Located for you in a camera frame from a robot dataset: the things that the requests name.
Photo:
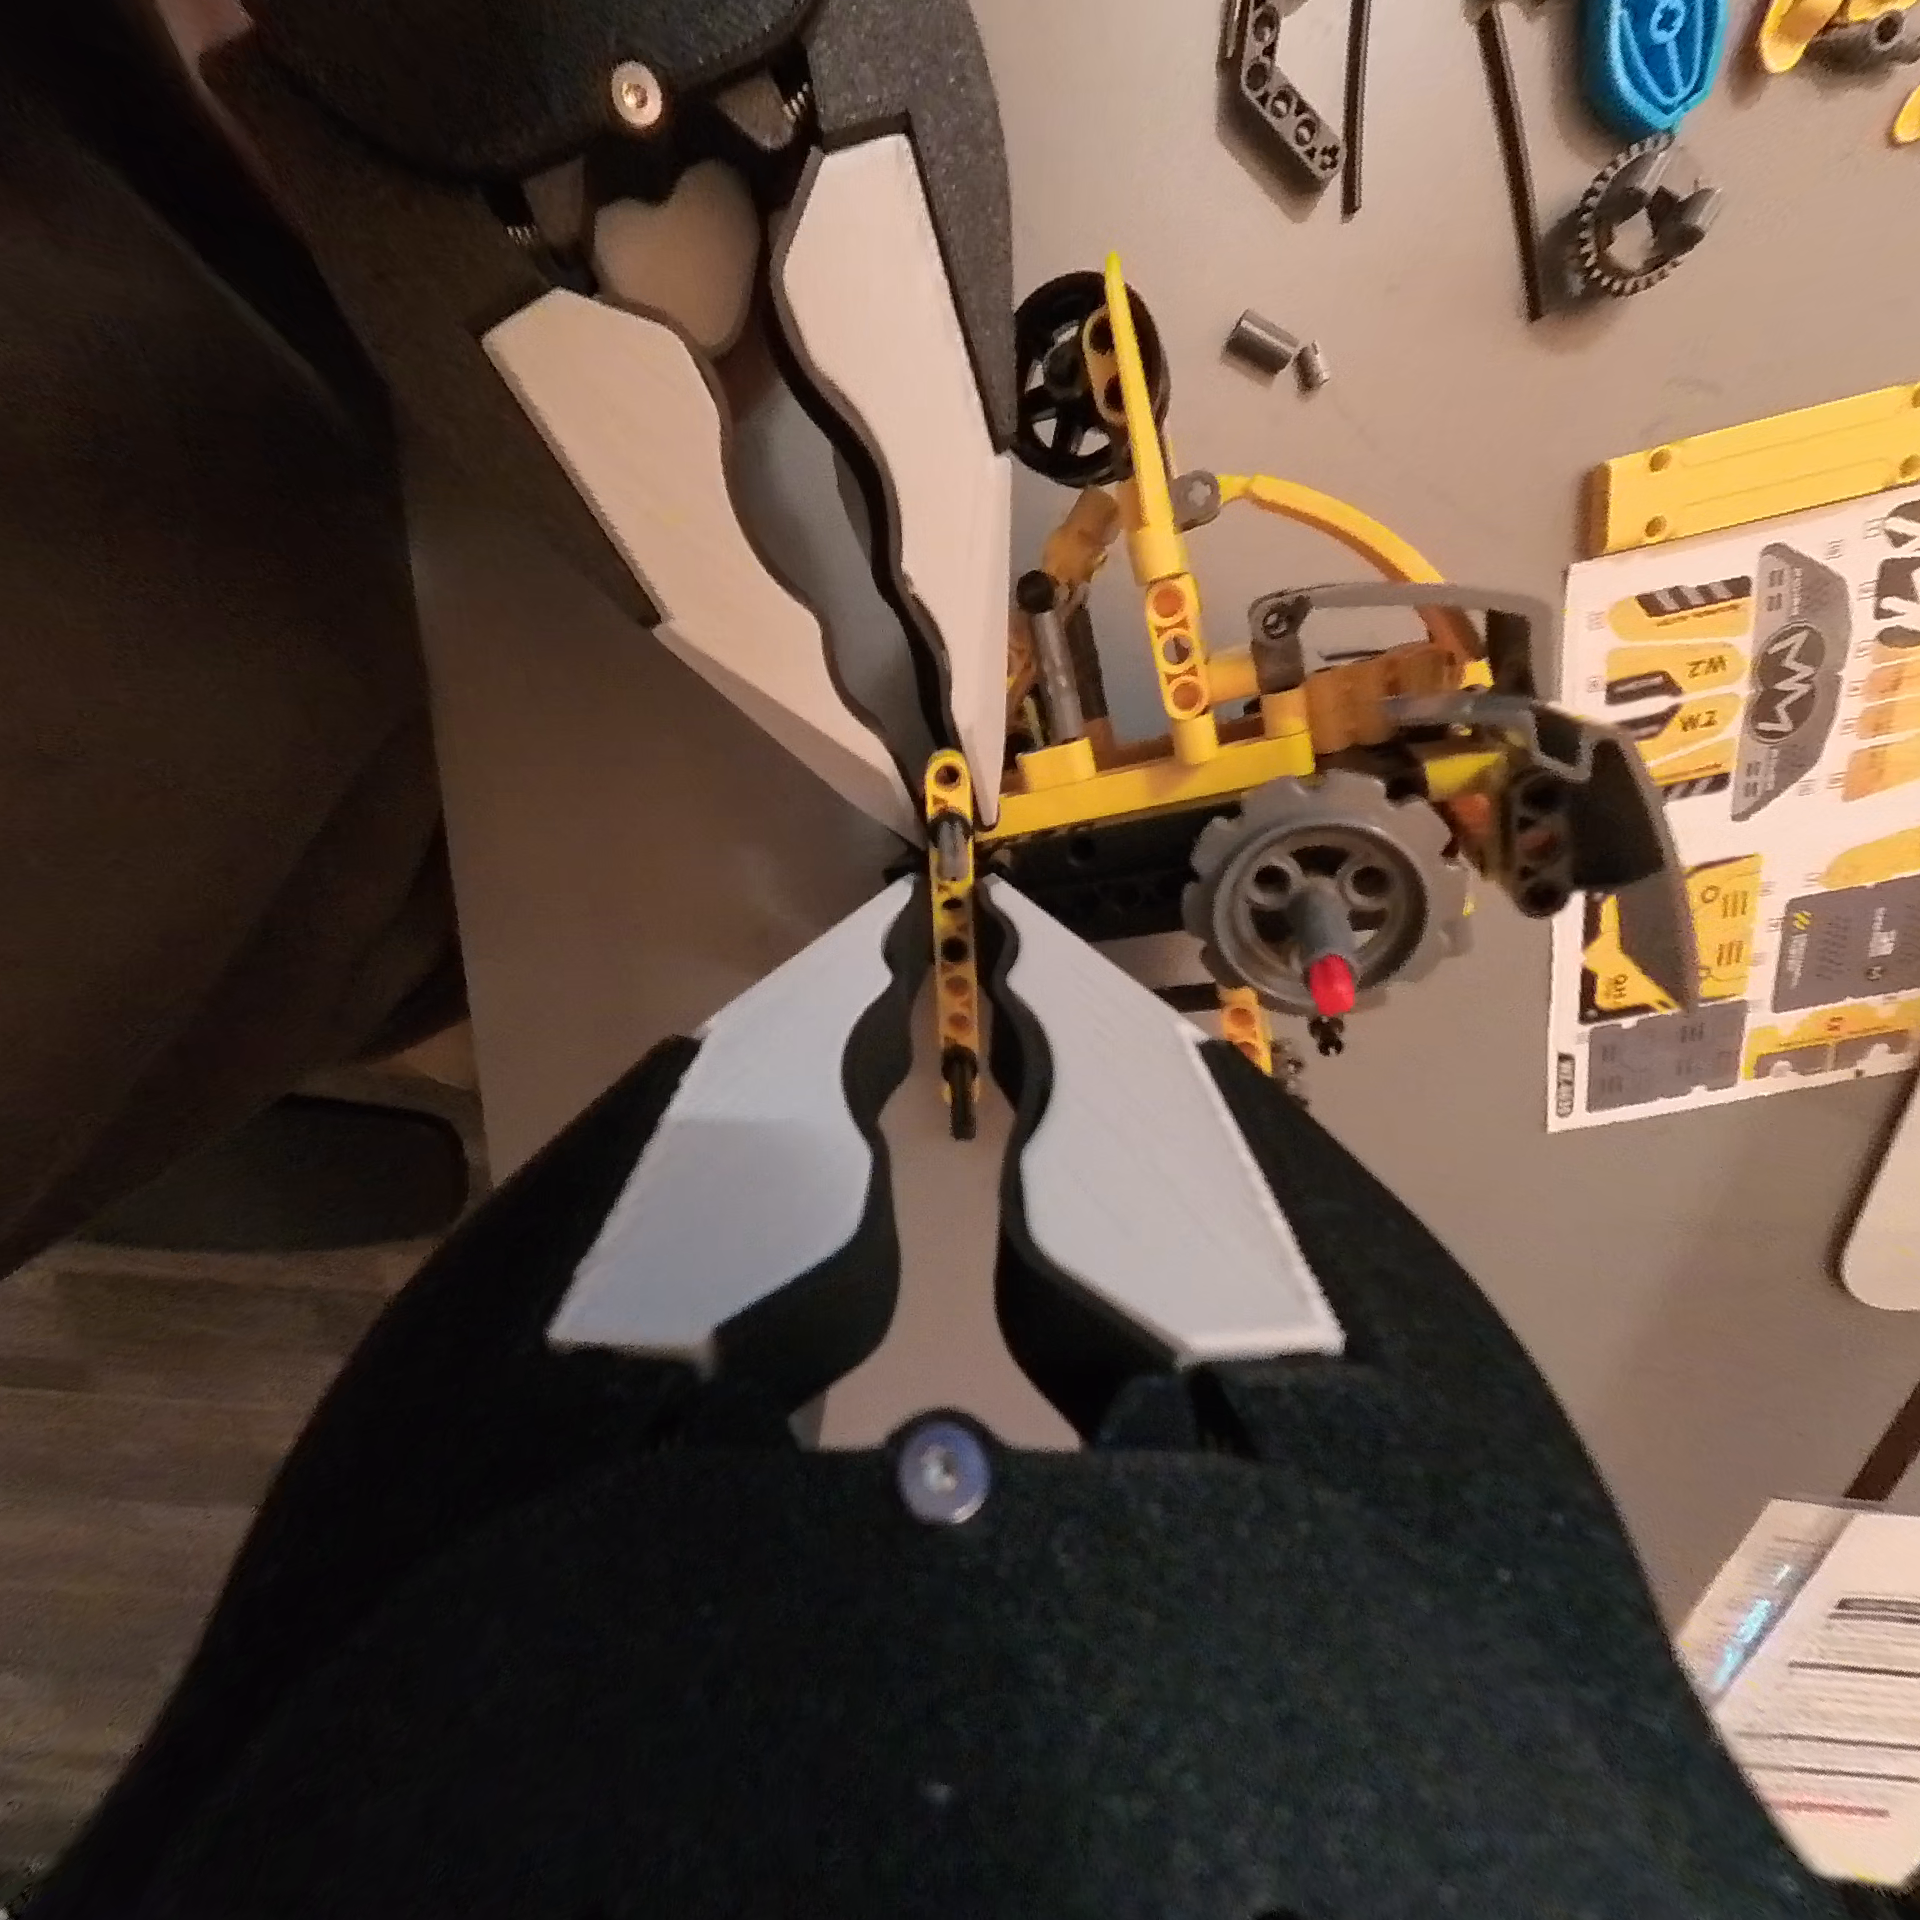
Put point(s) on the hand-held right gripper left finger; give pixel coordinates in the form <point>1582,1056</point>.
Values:
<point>734,1171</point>

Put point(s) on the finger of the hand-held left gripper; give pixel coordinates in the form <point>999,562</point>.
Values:
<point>645,464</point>
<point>914,388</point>

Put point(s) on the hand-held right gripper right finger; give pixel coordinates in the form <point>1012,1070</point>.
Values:
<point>1170,1184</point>

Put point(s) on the yellow perforated beam with axle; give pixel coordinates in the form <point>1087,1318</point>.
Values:
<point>954,960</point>

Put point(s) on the yellow building-brick toy vehicle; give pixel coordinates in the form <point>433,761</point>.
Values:
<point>1141,769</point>

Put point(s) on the grey tube connector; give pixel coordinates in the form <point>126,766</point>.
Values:
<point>1261,340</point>

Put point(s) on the small grey bush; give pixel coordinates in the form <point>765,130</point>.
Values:
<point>1314,364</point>

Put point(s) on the grey angled technic beam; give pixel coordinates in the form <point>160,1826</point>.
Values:
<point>1282,99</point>

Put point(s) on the person's brown pants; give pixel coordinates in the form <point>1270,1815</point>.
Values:
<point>182,599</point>

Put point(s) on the black axle rod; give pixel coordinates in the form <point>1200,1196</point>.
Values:
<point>1354,105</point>
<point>1511,166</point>

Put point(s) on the black gear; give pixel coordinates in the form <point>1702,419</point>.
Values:
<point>1593,241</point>

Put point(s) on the yellow and grey sticker sheet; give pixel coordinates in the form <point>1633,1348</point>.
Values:
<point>1800,674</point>

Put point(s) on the blue brick separator tool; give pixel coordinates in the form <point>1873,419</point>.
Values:
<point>1657,60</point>

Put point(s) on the white printed paper sheet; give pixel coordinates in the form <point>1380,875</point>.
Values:
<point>1830,1680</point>

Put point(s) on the long yellow panel piece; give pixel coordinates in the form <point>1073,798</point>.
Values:
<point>1757,464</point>

